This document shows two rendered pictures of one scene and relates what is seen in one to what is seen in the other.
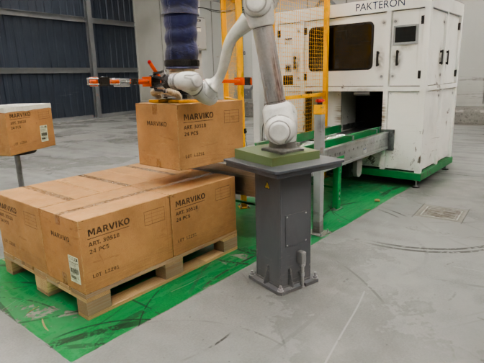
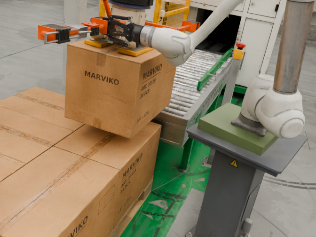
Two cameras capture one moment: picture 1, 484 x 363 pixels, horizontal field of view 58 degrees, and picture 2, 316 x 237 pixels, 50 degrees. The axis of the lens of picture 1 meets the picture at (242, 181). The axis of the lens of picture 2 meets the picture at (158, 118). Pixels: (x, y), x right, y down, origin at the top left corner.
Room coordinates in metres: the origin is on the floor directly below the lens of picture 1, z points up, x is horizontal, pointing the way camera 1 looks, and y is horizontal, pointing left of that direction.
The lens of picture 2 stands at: (1.15, 0.85, 1.52)
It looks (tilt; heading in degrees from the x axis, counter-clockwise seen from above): 25 degrees down; 337
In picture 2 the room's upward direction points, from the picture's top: 9 degrees clockwise
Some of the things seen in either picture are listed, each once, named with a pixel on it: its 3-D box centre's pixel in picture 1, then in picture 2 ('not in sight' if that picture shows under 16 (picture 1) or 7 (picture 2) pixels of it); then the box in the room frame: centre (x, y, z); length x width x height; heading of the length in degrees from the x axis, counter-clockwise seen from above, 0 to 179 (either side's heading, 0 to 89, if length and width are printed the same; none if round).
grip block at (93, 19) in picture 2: (151, 81); (103, 25); (2.70, 0.53, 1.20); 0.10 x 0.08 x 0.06; 49
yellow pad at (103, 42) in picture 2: (173, 98); (109, 36); (2.95, 0.44, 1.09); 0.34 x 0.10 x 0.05; 139
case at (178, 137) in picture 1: (191, 131); (126, 78); (2.93, 0.33, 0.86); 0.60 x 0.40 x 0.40; 139
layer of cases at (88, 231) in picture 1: (122, 212); (37, 170); (2.81, 0.81, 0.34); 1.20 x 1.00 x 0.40; 140
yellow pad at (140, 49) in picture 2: (193, 98); (141, 44); (2.83, 0.30, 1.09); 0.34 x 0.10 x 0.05; 139
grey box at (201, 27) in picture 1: (196, 33); not in sight; (4.28, 0.38, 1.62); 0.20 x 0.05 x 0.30; 140
